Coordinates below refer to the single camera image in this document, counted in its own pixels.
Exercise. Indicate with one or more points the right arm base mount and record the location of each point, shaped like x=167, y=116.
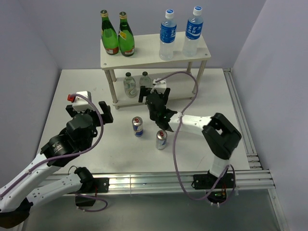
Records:
x=223, y=190

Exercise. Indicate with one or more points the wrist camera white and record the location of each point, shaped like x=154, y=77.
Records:
x=79, y=104
x=159, y=86

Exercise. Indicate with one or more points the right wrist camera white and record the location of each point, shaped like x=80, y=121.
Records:
x=159, y=86

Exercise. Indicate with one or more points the aluminium rail frame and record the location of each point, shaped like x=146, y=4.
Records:
x=144, y=193

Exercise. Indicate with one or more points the red bull can front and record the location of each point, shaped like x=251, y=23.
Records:
x=161, y=139

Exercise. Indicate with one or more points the green glass bottle right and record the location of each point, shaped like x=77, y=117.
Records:
x=125, y=36

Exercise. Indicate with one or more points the white two-tier shelf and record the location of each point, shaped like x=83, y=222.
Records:
x=146, y=56

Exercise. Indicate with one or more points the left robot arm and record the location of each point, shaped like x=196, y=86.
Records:
x=23, y=194

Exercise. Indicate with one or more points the red bull can rear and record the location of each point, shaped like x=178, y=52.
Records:
x=137, y=124

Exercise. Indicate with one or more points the red bull can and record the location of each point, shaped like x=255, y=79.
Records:
x=161, y=139
x=137, y=124

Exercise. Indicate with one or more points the small pocari sweat bottle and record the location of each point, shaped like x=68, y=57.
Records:
x=168, y=30

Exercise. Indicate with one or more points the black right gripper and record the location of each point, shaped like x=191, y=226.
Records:
x=144, y=92

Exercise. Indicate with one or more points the green glass bottle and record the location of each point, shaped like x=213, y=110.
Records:
x=125, y=36
x=108, y=35

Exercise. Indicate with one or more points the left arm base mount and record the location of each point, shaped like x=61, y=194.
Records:
x=92, y=189

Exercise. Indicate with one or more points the large pocari sweat bottle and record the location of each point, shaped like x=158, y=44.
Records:
x=193, y=32

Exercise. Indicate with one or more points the clear chang bottle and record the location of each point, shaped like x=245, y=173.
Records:
x=130, y=85
x=145, y=80

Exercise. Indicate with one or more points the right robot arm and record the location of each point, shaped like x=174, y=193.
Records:
x=220, y=134

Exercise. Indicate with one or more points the green glass bottle left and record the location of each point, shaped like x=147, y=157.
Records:
x=108, y=35

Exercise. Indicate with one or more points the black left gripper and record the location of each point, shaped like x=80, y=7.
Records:
x=108, y=116

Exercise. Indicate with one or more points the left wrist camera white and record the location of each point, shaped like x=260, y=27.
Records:
x=79, y=104

